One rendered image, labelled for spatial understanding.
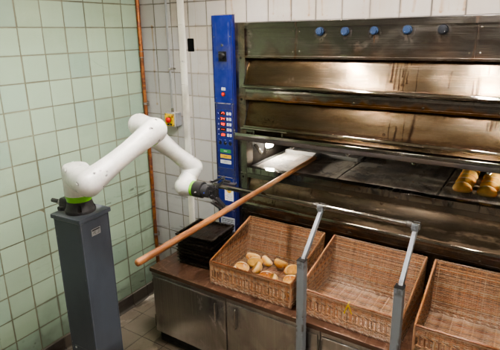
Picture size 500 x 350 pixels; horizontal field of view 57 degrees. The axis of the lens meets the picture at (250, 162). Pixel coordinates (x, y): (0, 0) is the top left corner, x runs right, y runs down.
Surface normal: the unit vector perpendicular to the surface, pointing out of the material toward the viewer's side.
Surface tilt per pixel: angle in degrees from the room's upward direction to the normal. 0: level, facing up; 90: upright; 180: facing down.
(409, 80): 70
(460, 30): 90
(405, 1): 90
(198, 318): 90
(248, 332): 90
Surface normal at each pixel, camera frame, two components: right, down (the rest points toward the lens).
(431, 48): -0.54, 0.24
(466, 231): -0.52, -0.11
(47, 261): 0.84, 0.13
